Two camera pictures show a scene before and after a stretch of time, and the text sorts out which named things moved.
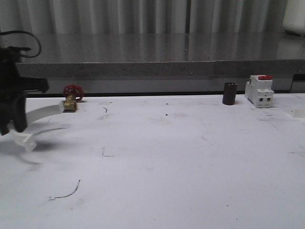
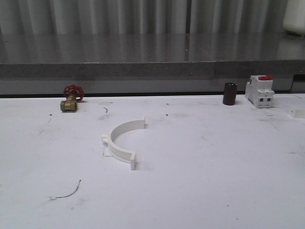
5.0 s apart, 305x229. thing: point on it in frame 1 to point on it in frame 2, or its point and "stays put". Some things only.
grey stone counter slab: x=165 y=62 stays put
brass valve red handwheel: x=72 y=92 stays put
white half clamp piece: x=25 y=135 to x=118 y=129
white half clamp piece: x=297 y=113 stays put
